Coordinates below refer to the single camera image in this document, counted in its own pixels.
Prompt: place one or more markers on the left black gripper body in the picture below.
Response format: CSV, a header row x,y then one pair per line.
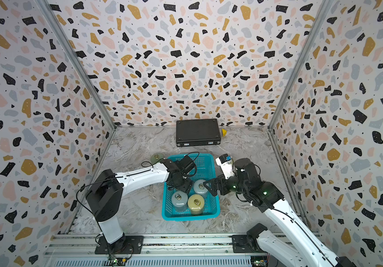
x,y
183,184

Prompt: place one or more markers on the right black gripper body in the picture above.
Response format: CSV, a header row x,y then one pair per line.
x,y
232,184

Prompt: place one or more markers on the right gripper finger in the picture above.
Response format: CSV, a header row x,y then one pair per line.
x,y
214,191
211,185

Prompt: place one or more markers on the light blue tea canister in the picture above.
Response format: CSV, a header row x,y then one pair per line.
x,y
179,201
199,188

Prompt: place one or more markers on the teal plastic perforated basket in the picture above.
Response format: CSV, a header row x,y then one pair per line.
x,y
205,169

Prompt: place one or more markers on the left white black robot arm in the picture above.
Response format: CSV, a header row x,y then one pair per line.
x,y
105,194

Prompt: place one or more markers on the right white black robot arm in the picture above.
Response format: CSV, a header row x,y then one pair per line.
x,y
242,177

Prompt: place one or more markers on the yellow tea canister front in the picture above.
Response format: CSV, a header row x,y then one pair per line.
x,y
196,204

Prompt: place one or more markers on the light blue tea canister front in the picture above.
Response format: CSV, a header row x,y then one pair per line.
x,y
179,201

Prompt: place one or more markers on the black hard case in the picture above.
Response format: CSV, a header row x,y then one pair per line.
x,y
198,132

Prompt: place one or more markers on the green circuit board right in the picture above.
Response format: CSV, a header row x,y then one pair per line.
x,y
258,261

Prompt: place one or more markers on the green circuit board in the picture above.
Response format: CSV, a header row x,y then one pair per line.
x,y
118,262
258,261

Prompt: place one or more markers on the green circuit board left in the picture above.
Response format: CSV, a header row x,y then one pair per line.
x,y
118,262

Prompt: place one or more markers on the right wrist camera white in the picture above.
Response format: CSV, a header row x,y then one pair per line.
x,y
226,163

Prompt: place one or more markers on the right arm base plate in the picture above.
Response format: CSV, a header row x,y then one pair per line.
x,y
245,244

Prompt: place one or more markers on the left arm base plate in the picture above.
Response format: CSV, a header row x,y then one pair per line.
x,y
128,244

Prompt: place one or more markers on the aluminium mounting rail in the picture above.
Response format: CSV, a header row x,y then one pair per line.
x,y
152,245

